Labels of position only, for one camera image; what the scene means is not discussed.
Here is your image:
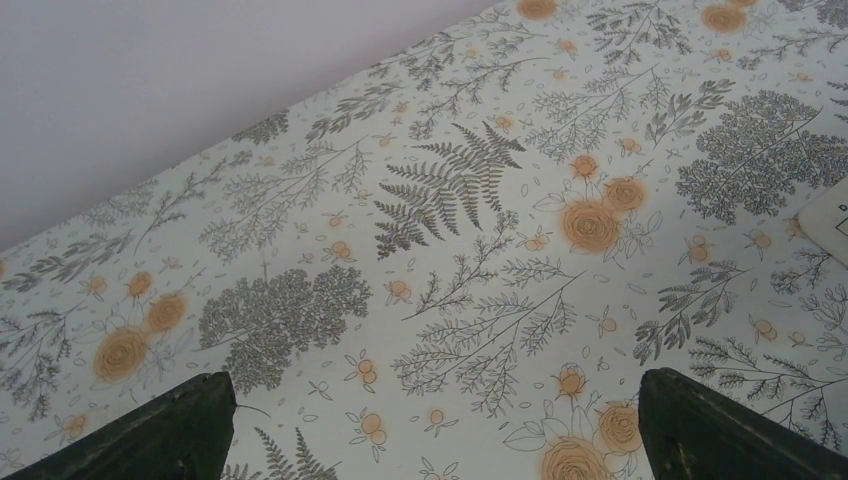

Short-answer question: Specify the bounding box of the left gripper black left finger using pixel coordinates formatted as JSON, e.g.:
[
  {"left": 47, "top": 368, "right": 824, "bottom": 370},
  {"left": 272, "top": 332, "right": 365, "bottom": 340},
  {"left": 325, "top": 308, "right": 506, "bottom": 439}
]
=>
[{"left": 8, "top": 371, "right": 237, "bottom": 479}]

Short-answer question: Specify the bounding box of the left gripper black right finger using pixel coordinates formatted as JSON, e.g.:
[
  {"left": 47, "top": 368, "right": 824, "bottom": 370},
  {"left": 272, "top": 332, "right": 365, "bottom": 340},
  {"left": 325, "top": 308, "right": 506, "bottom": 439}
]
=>
[{"left": 638, "top": 368, "right": 847, "bottom": 479}]

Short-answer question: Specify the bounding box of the floral table mat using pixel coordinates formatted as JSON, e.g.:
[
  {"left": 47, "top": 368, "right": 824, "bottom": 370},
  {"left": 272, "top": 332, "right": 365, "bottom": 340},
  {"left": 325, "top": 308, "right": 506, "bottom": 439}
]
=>
[{"left": 1, "top": 1, "right": 847, "bottom": 479}]

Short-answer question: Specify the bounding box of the green white chess board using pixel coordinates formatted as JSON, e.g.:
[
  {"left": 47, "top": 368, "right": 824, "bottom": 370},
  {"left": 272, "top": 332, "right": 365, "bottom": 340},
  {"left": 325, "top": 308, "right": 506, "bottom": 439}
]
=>
[{"left": 798, "top": 178, "right": 847, "bottom": 266}]

